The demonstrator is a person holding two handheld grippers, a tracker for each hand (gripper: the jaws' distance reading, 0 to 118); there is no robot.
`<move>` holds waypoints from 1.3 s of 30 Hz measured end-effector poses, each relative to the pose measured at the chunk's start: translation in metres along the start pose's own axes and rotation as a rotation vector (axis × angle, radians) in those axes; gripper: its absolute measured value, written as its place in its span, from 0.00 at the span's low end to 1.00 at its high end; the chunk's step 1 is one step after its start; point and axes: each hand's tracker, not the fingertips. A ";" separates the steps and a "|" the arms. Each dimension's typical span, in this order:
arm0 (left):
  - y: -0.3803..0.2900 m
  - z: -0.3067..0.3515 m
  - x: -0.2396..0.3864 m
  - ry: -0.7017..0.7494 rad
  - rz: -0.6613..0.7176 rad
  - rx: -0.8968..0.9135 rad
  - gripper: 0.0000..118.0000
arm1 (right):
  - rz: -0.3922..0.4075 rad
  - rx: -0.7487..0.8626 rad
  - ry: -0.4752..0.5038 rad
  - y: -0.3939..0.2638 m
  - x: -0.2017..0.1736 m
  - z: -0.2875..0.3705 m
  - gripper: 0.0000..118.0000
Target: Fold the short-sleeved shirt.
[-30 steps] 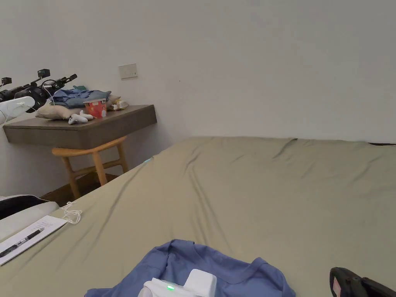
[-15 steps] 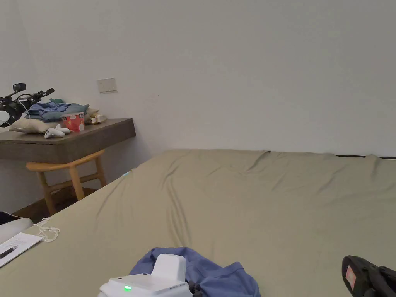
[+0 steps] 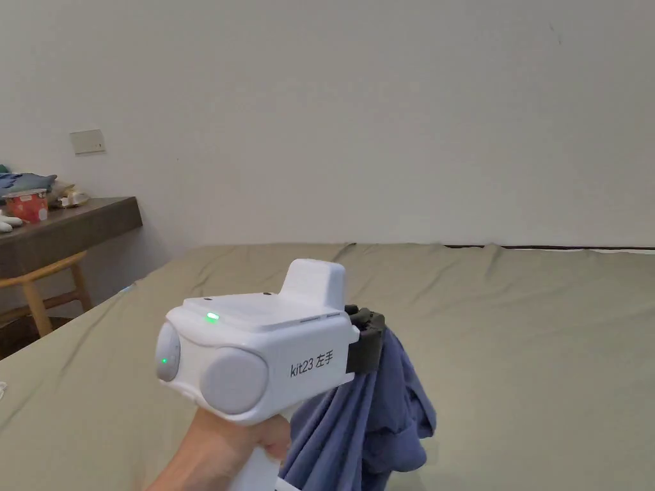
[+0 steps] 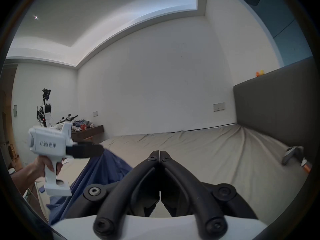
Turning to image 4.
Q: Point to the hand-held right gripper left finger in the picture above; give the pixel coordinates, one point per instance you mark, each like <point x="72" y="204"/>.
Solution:
<point x="140" y="176"/>

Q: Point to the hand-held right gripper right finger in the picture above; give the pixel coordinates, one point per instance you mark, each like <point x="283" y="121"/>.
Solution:
<point x="180" y="176"/>

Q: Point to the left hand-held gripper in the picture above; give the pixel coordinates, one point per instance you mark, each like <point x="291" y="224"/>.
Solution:
<point x="47" y="144"/>

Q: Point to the dark blue garment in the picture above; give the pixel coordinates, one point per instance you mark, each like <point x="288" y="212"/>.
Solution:
<point x="100" y="169"/>

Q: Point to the person's left forearm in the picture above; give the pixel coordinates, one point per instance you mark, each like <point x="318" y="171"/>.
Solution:
<point x="26" y="177"/>

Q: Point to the person's left hand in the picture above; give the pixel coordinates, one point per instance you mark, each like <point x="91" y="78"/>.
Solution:
<point x="41" y="162"/>

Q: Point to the brown wooden table with clutter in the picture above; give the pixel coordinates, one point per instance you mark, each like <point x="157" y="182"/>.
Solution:
<point x="87" y="132"/>

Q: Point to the bed with beige sheet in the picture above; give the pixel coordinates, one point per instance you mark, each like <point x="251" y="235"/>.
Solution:
<point x="212" y="154"/>

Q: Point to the white and black robot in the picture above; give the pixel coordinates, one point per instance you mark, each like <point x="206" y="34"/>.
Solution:
<point x="46" y="109"/>

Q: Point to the grey curved tool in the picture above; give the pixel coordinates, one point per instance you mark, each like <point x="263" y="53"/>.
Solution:
<point x="291" y="154"/>

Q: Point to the grey padded headboard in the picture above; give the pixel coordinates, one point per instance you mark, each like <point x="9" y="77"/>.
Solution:
<point x="275" y="104"/>

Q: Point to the small orange object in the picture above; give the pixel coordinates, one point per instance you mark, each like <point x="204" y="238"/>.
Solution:
<point x="306" y="166"/>

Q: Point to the yellow and orange toy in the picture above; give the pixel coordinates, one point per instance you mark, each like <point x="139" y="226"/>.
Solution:
<point x="260" y="73"/>

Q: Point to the large white wall socket plate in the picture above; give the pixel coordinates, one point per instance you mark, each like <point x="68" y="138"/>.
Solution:
<point x="219" y="107"/>

